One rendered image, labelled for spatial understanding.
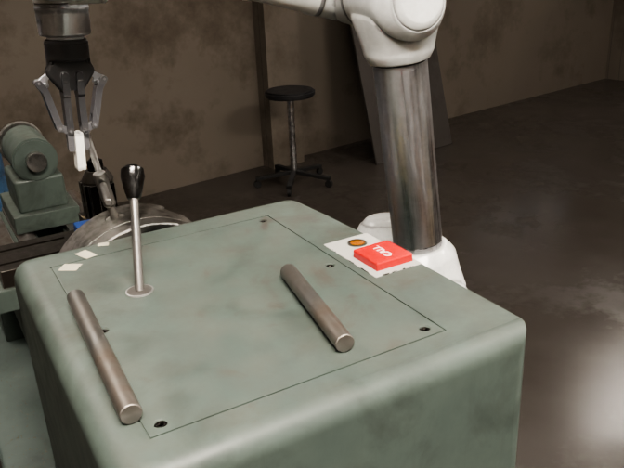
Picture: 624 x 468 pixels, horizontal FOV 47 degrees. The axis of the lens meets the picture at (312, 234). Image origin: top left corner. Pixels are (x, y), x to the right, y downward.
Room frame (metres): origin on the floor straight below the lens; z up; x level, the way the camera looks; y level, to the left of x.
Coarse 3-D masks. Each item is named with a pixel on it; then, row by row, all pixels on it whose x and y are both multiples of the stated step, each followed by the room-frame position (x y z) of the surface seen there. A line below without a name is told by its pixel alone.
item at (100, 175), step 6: (96, 174) 1.16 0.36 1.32; (102, 174) 1.16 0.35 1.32; (96, 180) 1.16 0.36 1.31; (102, 180) 1.16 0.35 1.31; (108, 180) 1.17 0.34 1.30; (108, 186) 1.16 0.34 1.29; (102, 198) 1.16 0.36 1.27; (114, 198) 1.17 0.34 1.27; (114, 204) 1.17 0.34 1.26; (108, 210) 1.17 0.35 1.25; (114, 210) 1.17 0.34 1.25; (114, 216) 1.17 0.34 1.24
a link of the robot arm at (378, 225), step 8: (368, 216) 1.54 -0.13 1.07; (376, 216) 1.53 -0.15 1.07; (384, 216) 1.53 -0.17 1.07; (360, 224) 1.52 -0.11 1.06; (368, 224) 1.50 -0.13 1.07; (376, 224) 1.48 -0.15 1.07; (384, 224) 1.48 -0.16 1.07; (368, 232) 1.48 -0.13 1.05; (376, 232) 1.47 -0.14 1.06; (384, 232) 1.46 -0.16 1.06
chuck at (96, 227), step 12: (144, 204) 1.23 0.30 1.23; (156, 204) 1.25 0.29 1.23; (96, 216) 1.19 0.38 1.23; (108, 216) 1.18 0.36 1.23; (144, 216) 1.16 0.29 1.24; (156, 216) 1.16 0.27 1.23; (168, 216) 1.18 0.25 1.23; (180, 216) 1.22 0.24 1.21; (84, 228) 1.17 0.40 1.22; (96, 228) 1.15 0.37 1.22; (108, 228) 1.13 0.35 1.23; (72, 240) 1.15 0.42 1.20; (84, 240) 1.13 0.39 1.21; (60, 252) 1.16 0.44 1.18
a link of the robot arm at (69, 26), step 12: (36, 12) 1.27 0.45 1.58; (48, 12) 1.25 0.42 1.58; (60, 12) 1.26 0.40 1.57; (72, 12) 1.26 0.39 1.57; (84, 12) 1.29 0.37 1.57; (48, 24) 1.25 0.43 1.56; (60, 24) 1.25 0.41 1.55; (72, 24) 1.26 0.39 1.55; (84, 24) 1.28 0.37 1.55; (48, 36) 1.26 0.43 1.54; (60, 36) 1.26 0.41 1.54; (72, 36) 1.27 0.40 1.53
